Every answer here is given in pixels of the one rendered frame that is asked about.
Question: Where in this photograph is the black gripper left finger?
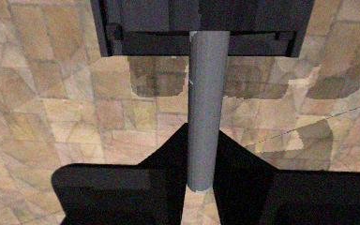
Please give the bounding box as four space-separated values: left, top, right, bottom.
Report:
51 123 188 225

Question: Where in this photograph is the grey metal shaft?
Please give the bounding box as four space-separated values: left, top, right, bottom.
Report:
187 31 231 194

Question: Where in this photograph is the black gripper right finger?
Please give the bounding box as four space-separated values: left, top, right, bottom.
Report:
213 130 360 225

